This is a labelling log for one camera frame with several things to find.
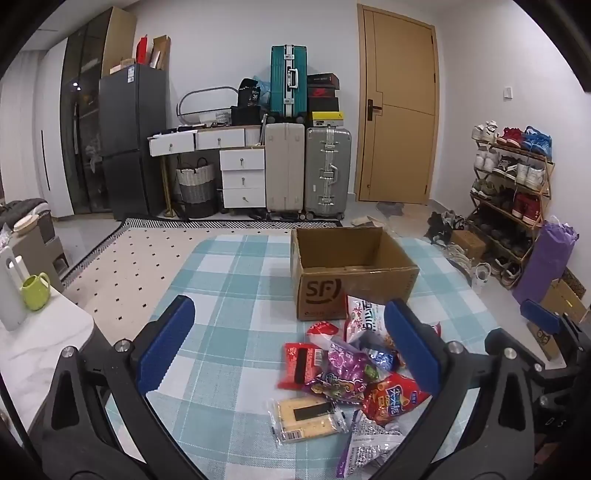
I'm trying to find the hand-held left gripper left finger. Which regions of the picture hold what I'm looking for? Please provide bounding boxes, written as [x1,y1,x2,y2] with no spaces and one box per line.
[28,294,209,480]

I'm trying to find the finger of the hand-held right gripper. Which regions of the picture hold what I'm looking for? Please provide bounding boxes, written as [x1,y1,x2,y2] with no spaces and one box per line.
[521,298,591,366]

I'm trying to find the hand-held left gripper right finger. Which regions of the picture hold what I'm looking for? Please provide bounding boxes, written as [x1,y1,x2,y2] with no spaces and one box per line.
[369,299,561,480]

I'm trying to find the small blue snack packet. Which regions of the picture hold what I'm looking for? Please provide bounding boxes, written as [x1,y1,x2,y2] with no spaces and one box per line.
[365,347,400,371]

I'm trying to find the red cookie packet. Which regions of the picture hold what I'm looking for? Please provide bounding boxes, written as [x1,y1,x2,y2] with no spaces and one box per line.
[360,373,431,426]

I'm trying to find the white noodle snack packet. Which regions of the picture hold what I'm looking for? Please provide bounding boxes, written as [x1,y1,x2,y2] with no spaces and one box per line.
[345,294,394,346]

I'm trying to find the purple candy bag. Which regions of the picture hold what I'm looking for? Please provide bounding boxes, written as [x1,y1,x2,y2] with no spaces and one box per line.
[307,336,393,406]

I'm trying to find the silver white snack packet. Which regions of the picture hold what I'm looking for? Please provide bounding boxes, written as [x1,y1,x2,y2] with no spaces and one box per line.
[337,410,404,478]

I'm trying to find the glossy red snack packet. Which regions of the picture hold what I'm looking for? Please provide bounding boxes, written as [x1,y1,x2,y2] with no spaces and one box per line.
[277,342,329,389]

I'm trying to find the yellow cracker packet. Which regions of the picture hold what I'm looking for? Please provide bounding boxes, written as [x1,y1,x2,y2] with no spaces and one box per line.
[269,396,348,446]

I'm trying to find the yellow label cardboard box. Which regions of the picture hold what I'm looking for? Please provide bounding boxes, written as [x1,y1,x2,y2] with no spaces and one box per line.
[526,277,591,361]

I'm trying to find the dotted cream rug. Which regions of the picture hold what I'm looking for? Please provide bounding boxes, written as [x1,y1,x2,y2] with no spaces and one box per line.
[62,217,343,320]

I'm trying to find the small brown cardboard box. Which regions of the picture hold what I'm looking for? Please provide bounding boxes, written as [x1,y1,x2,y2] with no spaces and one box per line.
[450,229,488,260]

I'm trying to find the white marble side table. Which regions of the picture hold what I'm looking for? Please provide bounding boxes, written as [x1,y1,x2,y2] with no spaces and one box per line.
[0,281,96,435]

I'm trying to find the pile of scattered shoes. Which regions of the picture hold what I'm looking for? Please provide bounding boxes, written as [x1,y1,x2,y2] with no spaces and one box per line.
[424,210,492,296]

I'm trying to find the rows of assorted shoes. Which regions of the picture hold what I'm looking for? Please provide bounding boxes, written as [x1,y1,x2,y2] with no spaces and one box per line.
[470,121,554,287]

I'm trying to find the green mug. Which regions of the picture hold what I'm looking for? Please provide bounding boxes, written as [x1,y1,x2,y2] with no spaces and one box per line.
[20,272,52,312]

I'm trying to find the wooden shoe rack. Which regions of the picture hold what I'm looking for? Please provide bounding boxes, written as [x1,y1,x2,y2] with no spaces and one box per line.
[468,134,556,278]

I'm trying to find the beige low cabinet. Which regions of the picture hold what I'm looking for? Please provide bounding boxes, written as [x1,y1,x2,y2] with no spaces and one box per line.
[9,210,71,289]

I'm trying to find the woven laundry basket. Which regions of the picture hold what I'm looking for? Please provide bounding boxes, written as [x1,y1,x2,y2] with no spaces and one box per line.
[174,157,218,219]

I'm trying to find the white jug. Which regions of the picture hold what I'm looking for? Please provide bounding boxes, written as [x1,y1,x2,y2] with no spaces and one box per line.
[0,246,27,332]

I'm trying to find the white drawer desk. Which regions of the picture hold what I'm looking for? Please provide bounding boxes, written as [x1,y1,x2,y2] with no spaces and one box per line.
[148,124,267,211]

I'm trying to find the grey blanket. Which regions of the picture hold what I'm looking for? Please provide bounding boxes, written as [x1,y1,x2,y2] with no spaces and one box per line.
[0,198,49,228]

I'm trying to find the silver suitcase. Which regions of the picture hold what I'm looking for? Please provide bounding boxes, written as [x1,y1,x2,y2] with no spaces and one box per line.
[305,126,353,221]

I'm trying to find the dark grey refrigerator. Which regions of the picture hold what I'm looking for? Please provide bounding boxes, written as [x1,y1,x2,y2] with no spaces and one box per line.
[98,64,168,221]

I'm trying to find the beige suitcase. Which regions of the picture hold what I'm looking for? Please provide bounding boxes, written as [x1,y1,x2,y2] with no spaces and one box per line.
[264,122,306,220]

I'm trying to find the white wardrobe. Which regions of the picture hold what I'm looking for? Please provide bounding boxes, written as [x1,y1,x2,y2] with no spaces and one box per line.
[34,39,75,219]

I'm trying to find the tall glass door cabinet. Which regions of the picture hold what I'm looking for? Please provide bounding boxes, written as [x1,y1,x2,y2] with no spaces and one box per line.
[60,7,138,216]

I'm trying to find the wooden door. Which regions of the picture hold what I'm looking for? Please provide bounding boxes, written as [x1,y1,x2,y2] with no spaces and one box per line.
[357,4,439,205]

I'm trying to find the yellow black shoe box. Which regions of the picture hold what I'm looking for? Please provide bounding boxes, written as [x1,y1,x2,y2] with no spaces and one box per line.
[308,111,345,129]

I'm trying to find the white sheer curtain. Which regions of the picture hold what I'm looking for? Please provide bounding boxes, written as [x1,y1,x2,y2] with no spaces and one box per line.
[0,51,43,205]

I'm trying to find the black bag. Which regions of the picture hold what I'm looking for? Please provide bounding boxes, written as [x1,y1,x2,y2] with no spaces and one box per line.
[238,78,262,108]

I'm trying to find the blue plastic bag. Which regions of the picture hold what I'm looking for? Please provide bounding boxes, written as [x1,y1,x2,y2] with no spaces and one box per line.
[253,75,273,105]

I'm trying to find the teal suitcase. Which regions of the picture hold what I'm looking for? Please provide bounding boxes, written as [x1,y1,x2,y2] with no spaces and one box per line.
[270,45,308,119]

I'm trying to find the folded cardboard pieces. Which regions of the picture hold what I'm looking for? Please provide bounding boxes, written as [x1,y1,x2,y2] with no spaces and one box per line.
[150,34,171,71]

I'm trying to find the oval metal frame mirror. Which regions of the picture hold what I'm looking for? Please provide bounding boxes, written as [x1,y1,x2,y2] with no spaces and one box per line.
[177,85,239,127]

